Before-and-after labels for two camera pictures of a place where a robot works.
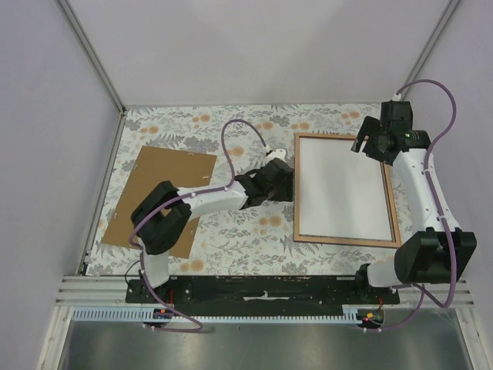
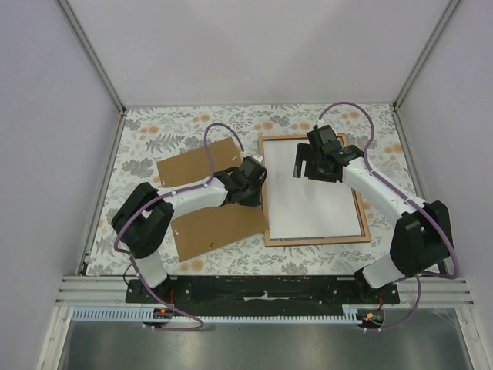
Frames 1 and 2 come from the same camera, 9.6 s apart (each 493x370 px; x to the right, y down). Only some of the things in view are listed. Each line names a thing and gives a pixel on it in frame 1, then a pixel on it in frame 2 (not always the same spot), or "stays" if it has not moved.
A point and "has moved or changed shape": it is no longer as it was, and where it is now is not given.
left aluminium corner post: (92, 52) stays
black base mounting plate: (259, 296) stays
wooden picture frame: (342, 195) to (283, 242)
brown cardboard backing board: (153, 166) has moved or changed shape
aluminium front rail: (100, 290) stays
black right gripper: (370, 126) to (303, 150)
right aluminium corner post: (430, 44) stays
